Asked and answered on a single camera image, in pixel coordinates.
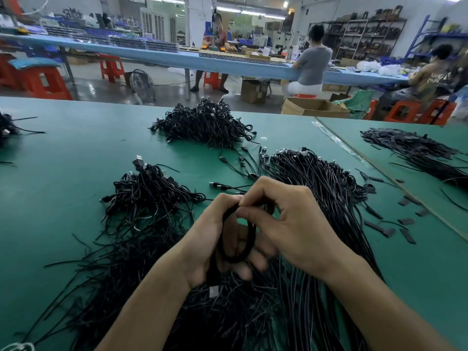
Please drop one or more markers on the blue metal rack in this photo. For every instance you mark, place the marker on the blue metal rack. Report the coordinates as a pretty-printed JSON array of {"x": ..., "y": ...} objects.
[{"x": 437, "y": 36}]

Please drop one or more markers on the person's left hand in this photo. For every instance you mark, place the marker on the person's left hand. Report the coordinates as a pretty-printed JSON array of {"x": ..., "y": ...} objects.
[{"x": 194, "y": 248}]

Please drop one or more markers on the red plastic stool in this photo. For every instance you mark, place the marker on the red plastic stool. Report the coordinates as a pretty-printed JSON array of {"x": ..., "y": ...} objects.
[
  {"x": 111, "y": 68},
  {"x": 7, "y": 71},
  {"x": 406, "y": 111},
  {"x": 212, "y": 80}
]

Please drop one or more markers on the red stool with blue seat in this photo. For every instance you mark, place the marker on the red stool with blue seat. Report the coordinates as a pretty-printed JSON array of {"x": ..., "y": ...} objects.
[{"x": 42, "y": 80}]

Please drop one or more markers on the metal storage shelf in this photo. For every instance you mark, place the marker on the metal storage shelf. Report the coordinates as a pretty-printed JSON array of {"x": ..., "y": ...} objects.
[{"x": 365, "y": 34}]

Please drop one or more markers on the person's right hand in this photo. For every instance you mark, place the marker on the person's right hand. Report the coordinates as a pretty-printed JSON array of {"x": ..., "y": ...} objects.
[{"x": 307, "y": 230}]

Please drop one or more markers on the scattered dark tie pieces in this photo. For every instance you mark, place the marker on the scattered dark tie pieces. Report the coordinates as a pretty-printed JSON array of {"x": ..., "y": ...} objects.
[{"x": 406, "y": 236}]

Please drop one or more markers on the white pillar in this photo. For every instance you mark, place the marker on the white pillar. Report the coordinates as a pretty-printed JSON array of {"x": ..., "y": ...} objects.
[{"x": 199, "y": 19}]

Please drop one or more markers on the pile of white bags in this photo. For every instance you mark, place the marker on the pile of white bags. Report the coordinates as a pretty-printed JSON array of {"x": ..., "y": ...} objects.
[{"x": 379, "y": 67}]

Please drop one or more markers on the grey floor fan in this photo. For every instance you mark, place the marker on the grey floor fan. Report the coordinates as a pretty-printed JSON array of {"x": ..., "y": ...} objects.
[{"x": 140, "y": 87}]

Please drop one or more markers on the long blue workbench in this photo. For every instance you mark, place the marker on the long blue workbench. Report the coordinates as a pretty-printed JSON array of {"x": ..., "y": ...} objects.
[{"x": 191, "y": 60}]

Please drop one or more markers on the small cardboard box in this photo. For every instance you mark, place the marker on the small cardboard box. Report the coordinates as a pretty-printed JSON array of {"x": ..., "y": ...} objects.
[{"x": 254, "y": 91}]

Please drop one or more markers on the green bag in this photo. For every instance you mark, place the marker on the green bag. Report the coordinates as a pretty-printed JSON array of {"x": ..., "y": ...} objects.
[{"x": 358, "y": 103}]

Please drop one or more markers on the open cardboard box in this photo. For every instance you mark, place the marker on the open cardboard box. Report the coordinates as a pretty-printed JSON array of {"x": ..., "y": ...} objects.
[{"x": 316, "y": 108}]

